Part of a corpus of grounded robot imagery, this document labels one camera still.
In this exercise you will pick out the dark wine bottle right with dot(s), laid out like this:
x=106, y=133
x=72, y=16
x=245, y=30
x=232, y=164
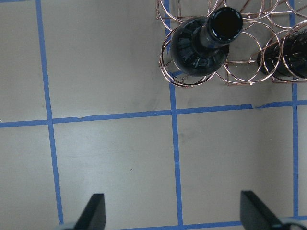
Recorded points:
x=200, y=46

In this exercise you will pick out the copper wire wine basket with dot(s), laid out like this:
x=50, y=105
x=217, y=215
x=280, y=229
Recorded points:
x=272, y=24

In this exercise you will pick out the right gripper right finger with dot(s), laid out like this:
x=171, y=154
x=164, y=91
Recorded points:
x=255, y=215

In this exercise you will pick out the dark wine bottle left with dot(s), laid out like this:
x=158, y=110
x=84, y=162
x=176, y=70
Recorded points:
x=293, y=61

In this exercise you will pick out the dark wine bottle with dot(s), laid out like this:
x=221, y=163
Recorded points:
x=200, y=46
x=293, y=61

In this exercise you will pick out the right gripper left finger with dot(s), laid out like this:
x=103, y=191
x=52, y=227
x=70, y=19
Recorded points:
x=93, y=216

